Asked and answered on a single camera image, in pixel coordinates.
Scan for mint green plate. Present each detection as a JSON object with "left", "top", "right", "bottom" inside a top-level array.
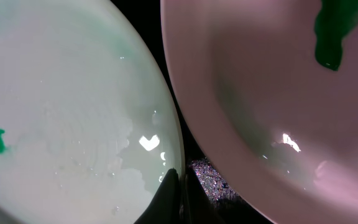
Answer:
[{"left": 0, "top": 0, "right": 184, "bottom": 223}]

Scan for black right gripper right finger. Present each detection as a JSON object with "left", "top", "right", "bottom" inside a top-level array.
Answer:
[{"left": 185, "top": 168, "right": 225, "bottom": 224}]

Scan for round black tray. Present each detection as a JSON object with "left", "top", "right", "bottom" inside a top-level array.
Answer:
[{"left": 110, "top": 0, "right": 273, "bottom": 224}]

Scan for pink plate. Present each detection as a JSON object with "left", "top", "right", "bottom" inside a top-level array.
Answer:
[{"left": 161, "top": 0, "right": 358, "bottom": 223}]

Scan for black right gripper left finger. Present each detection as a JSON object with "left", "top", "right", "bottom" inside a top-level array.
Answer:
[{"left": 134, "top": 169, "right": 181, "bottom": 224}]

